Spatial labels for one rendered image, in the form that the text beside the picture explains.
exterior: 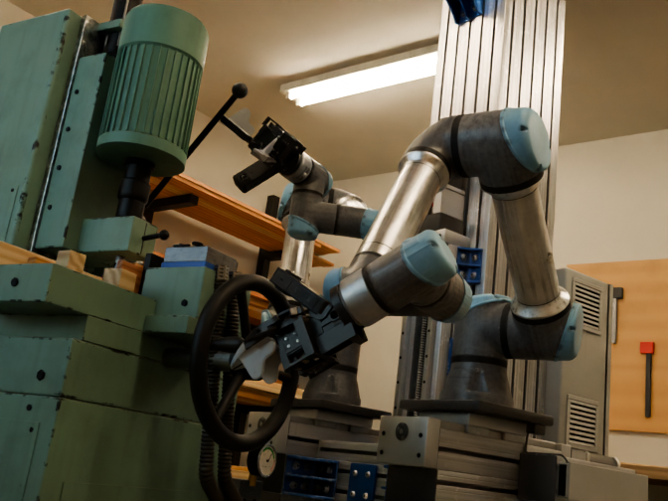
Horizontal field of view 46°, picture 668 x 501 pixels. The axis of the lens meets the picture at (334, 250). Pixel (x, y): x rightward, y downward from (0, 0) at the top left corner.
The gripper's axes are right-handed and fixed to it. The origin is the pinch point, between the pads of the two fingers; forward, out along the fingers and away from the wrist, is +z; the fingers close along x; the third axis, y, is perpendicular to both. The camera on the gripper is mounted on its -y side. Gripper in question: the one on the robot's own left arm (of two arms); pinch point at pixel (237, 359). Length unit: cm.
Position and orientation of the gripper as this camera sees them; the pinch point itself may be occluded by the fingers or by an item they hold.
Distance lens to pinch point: 120.0
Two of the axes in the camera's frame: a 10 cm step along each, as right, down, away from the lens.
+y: 3.2, 8.0, -5.1
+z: -8.1, 5.1, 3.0
